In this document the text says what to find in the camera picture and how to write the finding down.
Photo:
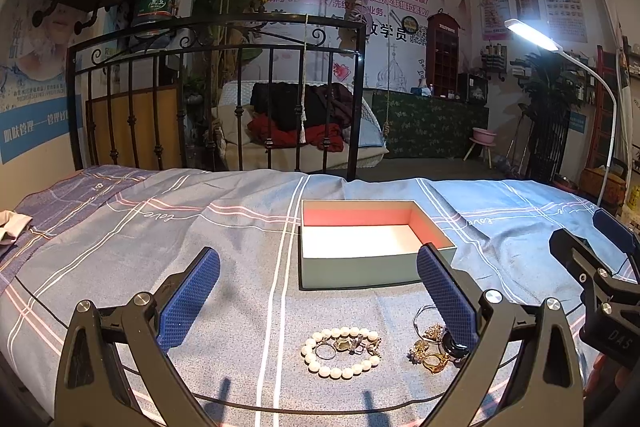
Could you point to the black iron bed frame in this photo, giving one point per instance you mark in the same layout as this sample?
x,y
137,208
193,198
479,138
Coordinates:
x,y
173,37

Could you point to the red phone booth cabinet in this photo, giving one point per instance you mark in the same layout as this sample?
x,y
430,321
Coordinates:
x,y
442,54

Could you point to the red cloth on chair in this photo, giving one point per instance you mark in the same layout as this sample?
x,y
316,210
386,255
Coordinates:
x,y
261,129

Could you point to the dark green covered counter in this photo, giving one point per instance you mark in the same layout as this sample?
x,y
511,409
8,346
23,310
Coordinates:
x,y
421,127

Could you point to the beige cloth on bed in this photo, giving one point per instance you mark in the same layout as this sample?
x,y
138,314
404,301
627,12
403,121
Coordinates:
x,y
12,225

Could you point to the white wicker swing chair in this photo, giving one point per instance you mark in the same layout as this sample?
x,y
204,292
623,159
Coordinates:
x,y
290,107

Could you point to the gold strap wrist watch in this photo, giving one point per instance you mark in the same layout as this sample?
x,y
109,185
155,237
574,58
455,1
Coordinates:
x,y
453,349

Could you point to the open grey pink-lined box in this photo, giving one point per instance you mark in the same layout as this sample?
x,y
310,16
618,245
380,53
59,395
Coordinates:
x,y
355,244

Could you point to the thin silver bangle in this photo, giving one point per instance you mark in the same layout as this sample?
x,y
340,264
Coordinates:
x,y
427,323

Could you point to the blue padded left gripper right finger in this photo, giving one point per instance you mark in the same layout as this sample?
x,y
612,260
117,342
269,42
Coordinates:
x,y
449,299

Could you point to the pink small stool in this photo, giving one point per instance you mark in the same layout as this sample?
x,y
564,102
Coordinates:
x,y
485,140

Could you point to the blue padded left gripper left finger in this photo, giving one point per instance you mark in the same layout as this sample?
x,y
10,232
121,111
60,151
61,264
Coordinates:
x,y
184,295

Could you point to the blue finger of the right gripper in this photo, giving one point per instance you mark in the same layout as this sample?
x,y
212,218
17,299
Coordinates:
x,y
575,256
623,238

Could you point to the gold rings cluster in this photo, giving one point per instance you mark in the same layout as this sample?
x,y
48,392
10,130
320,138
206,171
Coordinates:
x,y
364,346

